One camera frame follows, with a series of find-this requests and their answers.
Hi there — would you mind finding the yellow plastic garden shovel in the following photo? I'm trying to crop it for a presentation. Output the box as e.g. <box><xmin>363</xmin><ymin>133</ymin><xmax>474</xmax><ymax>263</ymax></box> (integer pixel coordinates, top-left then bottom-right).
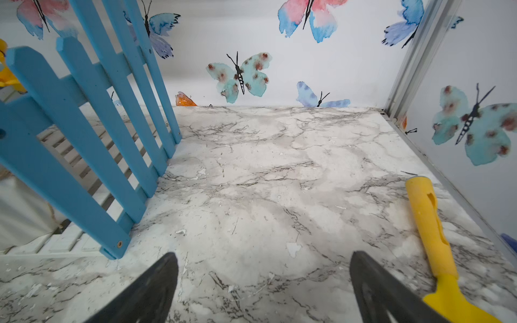
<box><xmin>405</xmin><ymin>176</ymin><xmax>499</xmax><ymax>322</ymax></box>

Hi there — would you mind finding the sunflower pot bottom left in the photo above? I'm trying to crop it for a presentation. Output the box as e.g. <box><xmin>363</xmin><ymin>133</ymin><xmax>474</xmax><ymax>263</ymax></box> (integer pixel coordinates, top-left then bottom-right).
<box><xmin>0</xmin><ymin>39</ymin><xmax>27</xmax><ymax>94</ymax></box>

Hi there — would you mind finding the blue white wooden shelf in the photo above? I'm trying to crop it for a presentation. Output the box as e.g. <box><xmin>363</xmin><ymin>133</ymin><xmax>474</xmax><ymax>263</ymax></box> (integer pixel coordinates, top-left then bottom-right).
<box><xmin>1</xmin><ymin>1</ymin><xmax>182</xmax><ymax>259</ymax></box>

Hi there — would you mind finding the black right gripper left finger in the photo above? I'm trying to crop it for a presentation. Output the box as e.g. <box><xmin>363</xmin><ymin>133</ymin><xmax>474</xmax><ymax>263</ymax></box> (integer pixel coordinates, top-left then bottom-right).
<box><xmin>87</xmin><ymin>252</ymin><xmax>179</xmax><ymax>322</ymax></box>

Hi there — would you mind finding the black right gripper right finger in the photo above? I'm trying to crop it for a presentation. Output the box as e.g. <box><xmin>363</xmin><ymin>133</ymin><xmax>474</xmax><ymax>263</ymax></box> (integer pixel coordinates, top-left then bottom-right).
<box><xmin>350</xmin><ymin>251</ymin><xmax>447</xmax><ymax>322</ymax></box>

